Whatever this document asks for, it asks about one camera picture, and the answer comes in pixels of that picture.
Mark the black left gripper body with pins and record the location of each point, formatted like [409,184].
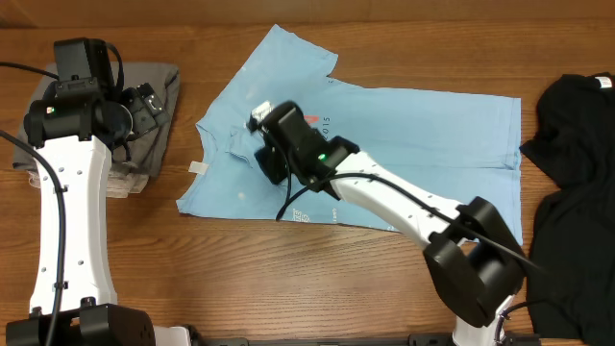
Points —
[143,118]

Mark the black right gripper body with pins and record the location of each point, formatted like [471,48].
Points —
[276,162]

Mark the light blue printed t-shirt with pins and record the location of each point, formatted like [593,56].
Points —
[456,145]

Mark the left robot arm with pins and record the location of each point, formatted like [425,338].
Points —
[71,133]

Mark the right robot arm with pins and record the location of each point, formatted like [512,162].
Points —
[475,263]

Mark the folded grey trousers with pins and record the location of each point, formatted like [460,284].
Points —
[144,155]

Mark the folded beige garment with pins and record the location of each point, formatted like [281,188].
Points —
[122,185]

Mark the black garment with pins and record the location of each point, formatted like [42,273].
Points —
[573,228]

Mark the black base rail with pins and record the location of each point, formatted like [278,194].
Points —
[336,341]

